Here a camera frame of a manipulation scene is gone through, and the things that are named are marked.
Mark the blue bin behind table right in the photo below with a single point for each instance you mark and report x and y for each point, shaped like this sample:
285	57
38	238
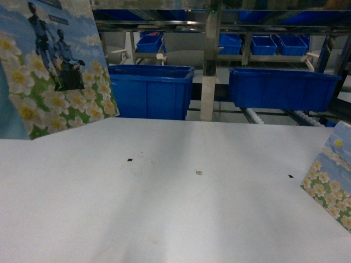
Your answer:
281	89

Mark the flower gift bag with figures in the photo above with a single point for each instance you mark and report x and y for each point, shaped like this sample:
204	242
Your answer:
54	74

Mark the flower gift bag side-on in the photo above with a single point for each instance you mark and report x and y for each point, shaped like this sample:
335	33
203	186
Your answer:
328	178

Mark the blue bin behind table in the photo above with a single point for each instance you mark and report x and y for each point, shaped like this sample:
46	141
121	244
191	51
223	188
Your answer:
281	89
152	91

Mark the blue bin behind table left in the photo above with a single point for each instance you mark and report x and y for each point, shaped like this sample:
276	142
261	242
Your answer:
152	91

